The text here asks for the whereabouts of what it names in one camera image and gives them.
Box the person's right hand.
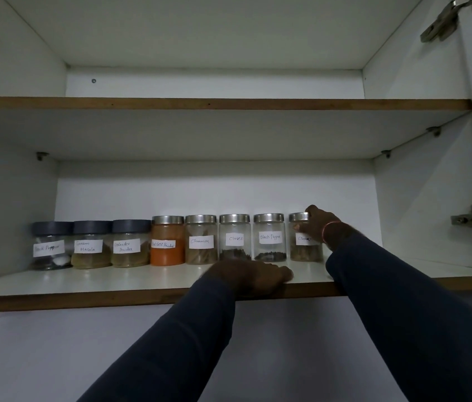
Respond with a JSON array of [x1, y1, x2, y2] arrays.
[[294, 204, 342, 244]]

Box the person's left forearm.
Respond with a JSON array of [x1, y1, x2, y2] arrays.
[[76, 271, 237, 402]]

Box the red thread bracelet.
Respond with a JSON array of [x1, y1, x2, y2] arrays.
[[321, 221, 342, 244]]

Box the person's left hand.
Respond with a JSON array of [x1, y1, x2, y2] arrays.
[[207, 258, 295, 299]]

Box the white cabinet shelves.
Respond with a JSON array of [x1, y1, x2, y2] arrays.
[[0, 0, 472, 314]]

